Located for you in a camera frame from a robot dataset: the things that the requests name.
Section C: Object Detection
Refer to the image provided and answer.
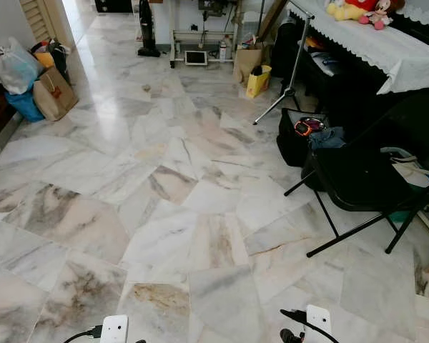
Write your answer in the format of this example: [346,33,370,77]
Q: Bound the black open bag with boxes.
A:
[277,107,331,169]

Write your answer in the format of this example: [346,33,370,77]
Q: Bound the blue jeans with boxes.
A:
[307,126,347,150]

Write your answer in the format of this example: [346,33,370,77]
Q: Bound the white tote bag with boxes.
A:
[379,146,429,222]

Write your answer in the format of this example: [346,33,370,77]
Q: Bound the red round object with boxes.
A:
[294,118,327,136]

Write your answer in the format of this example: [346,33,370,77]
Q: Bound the black covered furniture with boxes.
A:
[299,36,429,147]

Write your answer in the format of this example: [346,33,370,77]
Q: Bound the yellow gift bag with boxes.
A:
[245,65,272,99]

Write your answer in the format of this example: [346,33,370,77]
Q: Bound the brown paper bag red print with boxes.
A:
[32,66,79,121]

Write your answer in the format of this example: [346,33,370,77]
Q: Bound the blue bag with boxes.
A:
[5,89,46,122]

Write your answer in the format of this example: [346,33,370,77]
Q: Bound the plain brown paper bag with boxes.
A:
[234,43,266,86]

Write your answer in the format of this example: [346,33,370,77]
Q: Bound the metal tripod stand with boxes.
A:
[254,9,317,126]

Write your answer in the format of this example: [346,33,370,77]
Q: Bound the black suitcase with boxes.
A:
[270,18,305,79]

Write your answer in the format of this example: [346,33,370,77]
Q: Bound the white tablet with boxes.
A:
[184,50,209,66]

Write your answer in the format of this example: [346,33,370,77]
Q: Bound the black and orange bag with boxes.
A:
[30,39,72,83]

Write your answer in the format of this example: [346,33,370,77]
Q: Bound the white plastic bag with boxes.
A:
[0,37,44,96]

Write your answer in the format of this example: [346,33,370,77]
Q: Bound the black upright vacuum cleaner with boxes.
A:
[137,0,162,58]

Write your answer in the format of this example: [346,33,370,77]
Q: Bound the white metal rack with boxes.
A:
[170,0,255,69]

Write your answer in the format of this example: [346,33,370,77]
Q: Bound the yellow plush toy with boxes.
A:
[325,0,365,21]

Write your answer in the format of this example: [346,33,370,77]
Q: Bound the red pink plush doll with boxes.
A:
[357,0,405,31]

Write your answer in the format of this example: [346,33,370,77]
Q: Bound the louvered wooden door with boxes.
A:
[19,0,76,47]

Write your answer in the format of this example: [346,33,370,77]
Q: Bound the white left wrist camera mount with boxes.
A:
[100,315,129,343]

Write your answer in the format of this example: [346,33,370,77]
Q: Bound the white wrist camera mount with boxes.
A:
[305,305,333,343]
[100,315,129,343]

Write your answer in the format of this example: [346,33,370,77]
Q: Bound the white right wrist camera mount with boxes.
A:
[305,305,333,343]

